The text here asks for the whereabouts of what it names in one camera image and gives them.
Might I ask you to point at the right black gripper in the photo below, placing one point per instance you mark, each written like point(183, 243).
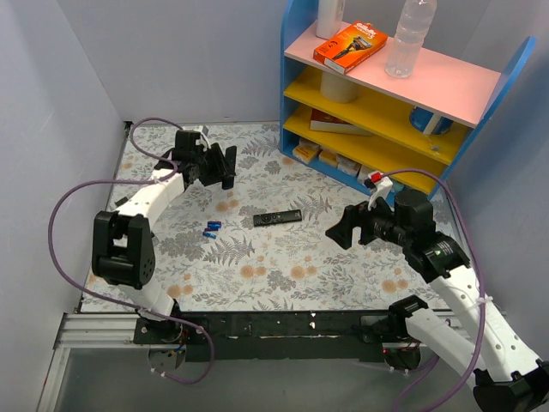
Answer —
point(365, 225)

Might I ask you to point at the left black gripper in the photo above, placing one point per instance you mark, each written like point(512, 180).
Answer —
point(213, 164)

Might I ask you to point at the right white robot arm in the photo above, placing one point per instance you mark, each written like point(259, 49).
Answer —
point(504, 373)

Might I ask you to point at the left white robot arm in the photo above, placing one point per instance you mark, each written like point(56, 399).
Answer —
point(123, 249)

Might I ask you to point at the black remote with buttons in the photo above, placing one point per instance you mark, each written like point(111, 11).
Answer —
point(275, 218)

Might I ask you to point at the white tissue pack right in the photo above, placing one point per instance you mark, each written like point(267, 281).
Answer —
point(363, 174)

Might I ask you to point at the white tissue pack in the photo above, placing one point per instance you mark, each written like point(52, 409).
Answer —
point(348, 166)
point(363, 174)

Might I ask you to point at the orange tissue pack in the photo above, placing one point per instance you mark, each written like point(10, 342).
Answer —
point(329, 158)

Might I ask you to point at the yellow tissue pack left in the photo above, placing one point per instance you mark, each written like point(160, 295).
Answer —
point(306, 150)

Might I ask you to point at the floral table mat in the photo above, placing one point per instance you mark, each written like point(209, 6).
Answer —
point(279, 267)

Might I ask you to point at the red white book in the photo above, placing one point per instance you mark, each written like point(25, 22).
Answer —
point(321, 121)

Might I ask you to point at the black battery cover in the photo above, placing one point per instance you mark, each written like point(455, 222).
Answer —
point(121, 201)

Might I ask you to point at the blue shelf unit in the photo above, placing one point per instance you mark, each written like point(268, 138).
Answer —
point(466, 93)

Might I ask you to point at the white paper roll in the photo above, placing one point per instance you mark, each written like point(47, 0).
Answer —
point(338, 89)

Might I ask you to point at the orange razor box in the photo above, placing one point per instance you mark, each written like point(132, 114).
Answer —
point(350, 47)

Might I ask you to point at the white bottle on shelf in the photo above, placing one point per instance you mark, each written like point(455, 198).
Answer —
point(329, 18)

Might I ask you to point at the clear plastic bottle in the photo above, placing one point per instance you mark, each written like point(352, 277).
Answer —
point(413, 26)

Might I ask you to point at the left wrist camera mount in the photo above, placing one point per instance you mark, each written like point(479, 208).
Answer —
point(202, 136)

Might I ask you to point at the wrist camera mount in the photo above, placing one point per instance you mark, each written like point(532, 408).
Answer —
point(202, 136)
point(379, 186)

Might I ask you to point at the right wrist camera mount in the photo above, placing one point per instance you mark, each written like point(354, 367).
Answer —
point(379, 186)

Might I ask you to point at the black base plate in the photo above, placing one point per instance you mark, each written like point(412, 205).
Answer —
point(365, 336)

